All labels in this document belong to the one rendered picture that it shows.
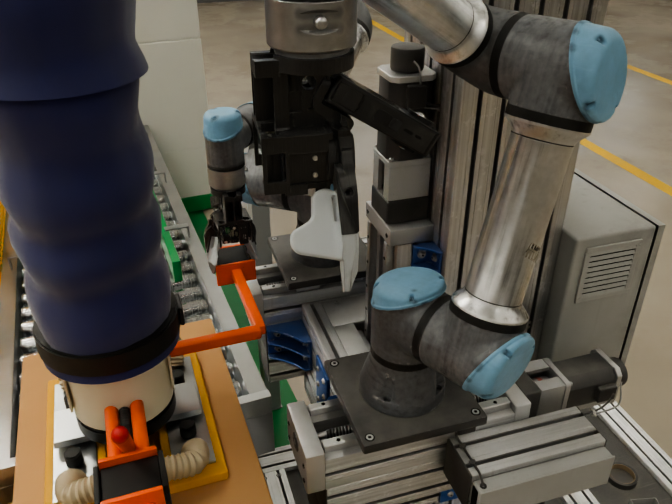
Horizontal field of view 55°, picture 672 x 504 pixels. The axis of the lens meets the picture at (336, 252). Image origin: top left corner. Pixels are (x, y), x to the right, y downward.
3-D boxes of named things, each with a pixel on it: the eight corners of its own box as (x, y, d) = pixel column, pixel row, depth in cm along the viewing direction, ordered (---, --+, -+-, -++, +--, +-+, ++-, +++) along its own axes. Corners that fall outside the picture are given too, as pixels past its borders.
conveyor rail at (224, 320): (143, 158, 371) (138, 126, 361) (153, 156, 372) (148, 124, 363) (255, 447, 186) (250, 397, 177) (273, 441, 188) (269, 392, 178)
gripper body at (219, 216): (218, 251, 134) (213, 197, 128) (211, 232, 141) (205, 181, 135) (255, 245, 136) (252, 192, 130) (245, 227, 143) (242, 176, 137)
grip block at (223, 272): (210, 267, 148) (208, 248, 146) (247, 260, 151) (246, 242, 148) (217, 286, 141) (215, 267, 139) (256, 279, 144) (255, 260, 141)
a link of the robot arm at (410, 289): (401, 313, 118) (405, 248, 111) (461, 347, 110) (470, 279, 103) (354, 342, 111) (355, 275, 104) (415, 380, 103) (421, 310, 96)
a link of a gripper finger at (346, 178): (333, 239, 59) (320, 147, 60) (351, 237, 60) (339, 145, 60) (342, 233, 55) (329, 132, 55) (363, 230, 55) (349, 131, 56)
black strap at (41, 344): (39, 307, 114) (34, 288, 112) (174, 283, 121) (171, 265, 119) (35, 392, 96) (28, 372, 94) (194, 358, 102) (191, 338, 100)
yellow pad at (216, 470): (147, 366, 135) (144, 347, 132) (196, 356, 138) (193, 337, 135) (169, 495, 107) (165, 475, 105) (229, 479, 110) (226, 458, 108)
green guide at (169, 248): (123, 134, 360) (121, 119, 356) (143, 132, 364) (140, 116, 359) (174, 282, 233) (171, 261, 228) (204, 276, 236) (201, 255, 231)
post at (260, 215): (261, 401, 260) (242, 168, 209) (277, 396, 262) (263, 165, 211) (265, 412, 254) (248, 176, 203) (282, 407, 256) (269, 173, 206)
